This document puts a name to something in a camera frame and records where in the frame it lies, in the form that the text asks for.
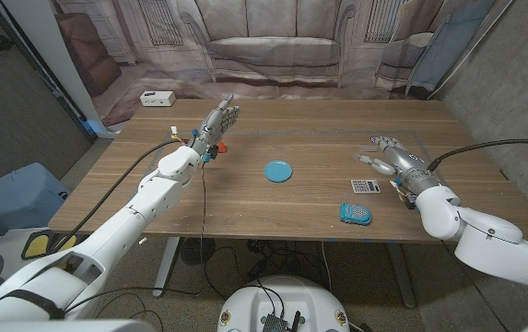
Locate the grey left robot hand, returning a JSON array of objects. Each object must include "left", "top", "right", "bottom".
[{"left": 191, "top": 93, "right": 241, "bottom": 162}]

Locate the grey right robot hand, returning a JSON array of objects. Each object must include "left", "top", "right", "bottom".
[{"left": 353, "top": 135, "right": 442, "bottom": 197}]

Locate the white robot torso base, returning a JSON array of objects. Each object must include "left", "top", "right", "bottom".
[{"left": 217, "top": 275, "right": 351, "bottom": 332}]

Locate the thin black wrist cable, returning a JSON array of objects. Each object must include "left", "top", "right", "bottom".
[
  {"left": 63, "top": 160, "right": 207, "bottom": 314},
  {"left": 440, "top": 239, "right": 509, "bottom": 332}
]

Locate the printed sofa room backdrop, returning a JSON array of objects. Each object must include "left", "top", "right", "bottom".
[{"left": 50, "top": 0, "right": 513, "bottom": 128}]

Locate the black floor cable bundle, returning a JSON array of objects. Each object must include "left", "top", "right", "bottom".
[{"left": 203, "top": 239, "right": 323, "bottom": 301}]

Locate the small blue plate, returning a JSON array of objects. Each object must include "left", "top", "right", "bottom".
[{"left": 263, "top": 160, "right": 293, "bottom": 184}]

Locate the white floor cable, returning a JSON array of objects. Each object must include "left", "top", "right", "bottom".
[{"left": 321, "top": 241, "right": 334, "bottom": 294}]

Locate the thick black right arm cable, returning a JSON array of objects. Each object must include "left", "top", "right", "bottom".
[{"left": 427, "top": 138, "right": 528, "bottom": 172}]

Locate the white table leg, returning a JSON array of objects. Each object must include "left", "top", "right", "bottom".
[{"left": 152, "top": 237, "right": 182, "bottom": 299}]

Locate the round black floor fan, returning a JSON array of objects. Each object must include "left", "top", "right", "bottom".
[{"left": 180, "top": 237, "right": 217, "bottom": 267}]

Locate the grey table leg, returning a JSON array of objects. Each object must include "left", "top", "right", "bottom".
[{"left": 385, "top": 243, "right": 417, "bottom": 309}]

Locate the thin black left wrist cable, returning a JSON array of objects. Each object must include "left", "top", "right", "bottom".
[{"left": 63, "top": 160, "right": 207, "bottom": 314}]

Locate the white power strip box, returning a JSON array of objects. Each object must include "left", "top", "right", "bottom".
[{"left": 139, "top": 89, "right": 177, "bottom": 108}]

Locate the white pocket calculator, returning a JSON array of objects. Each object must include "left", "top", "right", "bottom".
[{"left": 350, "top": 178, "right": 382, "bottom": 195}]

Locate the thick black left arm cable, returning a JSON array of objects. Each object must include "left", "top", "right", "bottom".
[{"left": 49, "top": 137, "right": 186, "bottom": 253}]

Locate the blue-grey plastic bin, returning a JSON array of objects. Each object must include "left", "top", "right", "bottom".
[{"left": 0, "top": 161, "right": 71, "bottom": 241}]

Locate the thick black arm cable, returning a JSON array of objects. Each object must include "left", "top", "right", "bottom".
[
  {"left": 49, "top": 137, "right": 186, "bottom": 253},
  {"left": 427, "top": 138, "right": 528, "bottom": 172}
]

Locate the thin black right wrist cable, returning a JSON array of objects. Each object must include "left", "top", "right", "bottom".
[{"left": 440, "top": 239, "right": 509, "bottom": 332}]

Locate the yellow and black foot pedal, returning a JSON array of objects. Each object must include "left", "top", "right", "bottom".
[{"left": 21, "top": 230, "right": 92, "bottom": 260}]

